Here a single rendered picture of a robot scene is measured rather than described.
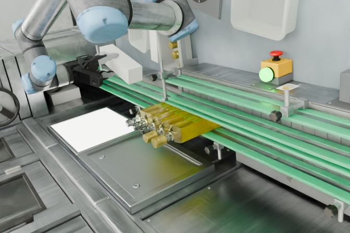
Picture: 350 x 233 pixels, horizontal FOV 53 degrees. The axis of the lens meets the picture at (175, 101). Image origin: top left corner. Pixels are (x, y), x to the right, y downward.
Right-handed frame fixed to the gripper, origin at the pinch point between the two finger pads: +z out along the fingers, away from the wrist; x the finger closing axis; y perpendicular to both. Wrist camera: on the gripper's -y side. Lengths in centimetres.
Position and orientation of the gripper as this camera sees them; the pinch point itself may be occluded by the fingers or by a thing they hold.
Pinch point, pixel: (117, 63)
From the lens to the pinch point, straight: 140.7
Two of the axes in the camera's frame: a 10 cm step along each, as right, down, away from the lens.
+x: -0.4, 8.4, 5.5
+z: 8.1, -2.9, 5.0
